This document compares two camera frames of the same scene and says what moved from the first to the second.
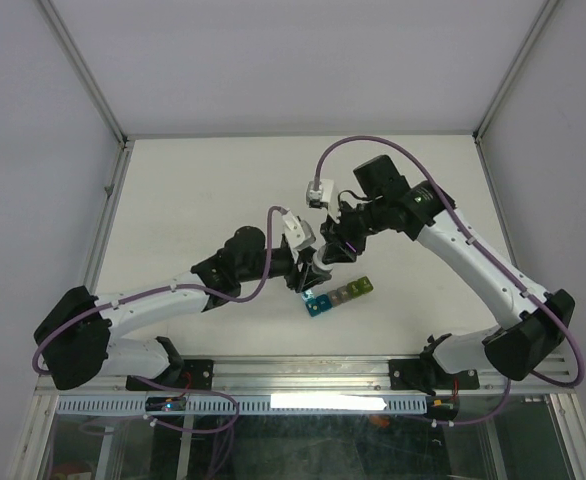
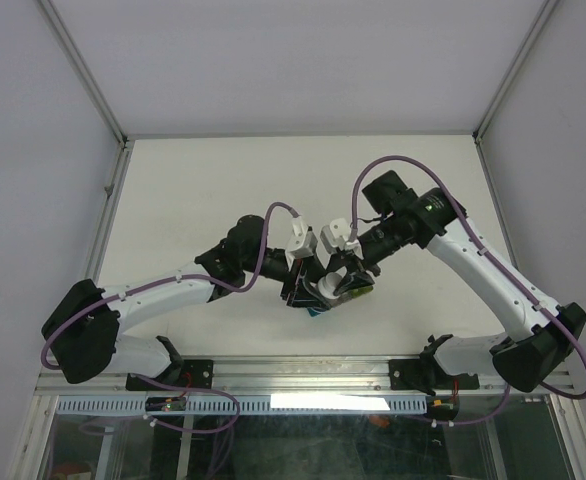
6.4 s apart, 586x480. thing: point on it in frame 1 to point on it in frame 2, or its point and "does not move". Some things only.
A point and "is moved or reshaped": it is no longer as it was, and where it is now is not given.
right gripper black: x=343 y=249 to x=354 y=280
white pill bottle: x=323 y=274 is moved or reshaped
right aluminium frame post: x=548 y=9 does not move
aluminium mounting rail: x=314 y=376 does not move
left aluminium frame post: x=125 y=145 does not move
